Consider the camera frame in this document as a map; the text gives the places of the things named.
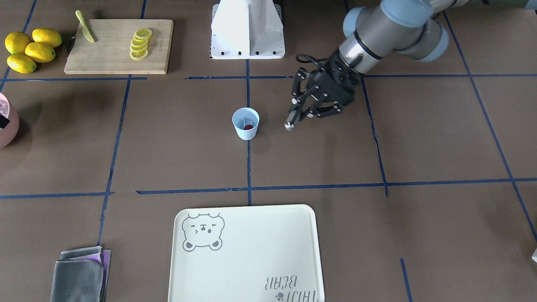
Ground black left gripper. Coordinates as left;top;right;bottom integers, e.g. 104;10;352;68
288;50;362;120

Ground steel muddler black tip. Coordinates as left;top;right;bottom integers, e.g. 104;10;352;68
284;110;302;131

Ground clear ice cube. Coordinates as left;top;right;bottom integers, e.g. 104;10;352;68
240;118;254;130

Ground light blue cup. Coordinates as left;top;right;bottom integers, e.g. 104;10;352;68
232;107;260;140

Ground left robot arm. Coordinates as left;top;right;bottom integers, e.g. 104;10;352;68
284;0;460;130

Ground cream bear tray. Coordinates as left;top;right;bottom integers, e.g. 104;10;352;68
167;204;325;302

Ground lemon slices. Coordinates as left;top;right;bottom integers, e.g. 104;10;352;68
129;28;153;60

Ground wooden cutting board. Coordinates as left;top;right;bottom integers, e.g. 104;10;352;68
65;19;174;75

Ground green knife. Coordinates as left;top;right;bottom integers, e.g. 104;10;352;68
75;10;95;43

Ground grey folded cloth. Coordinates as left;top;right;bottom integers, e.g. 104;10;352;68
50;245;112;302

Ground yellow lemon pile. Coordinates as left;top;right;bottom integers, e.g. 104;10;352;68
4;28;63;74

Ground pink bowl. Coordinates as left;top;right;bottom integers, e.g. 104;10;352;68
0;93;19;149

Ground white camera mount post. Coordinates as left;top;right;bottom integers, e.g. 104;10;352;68
210;0;286;60

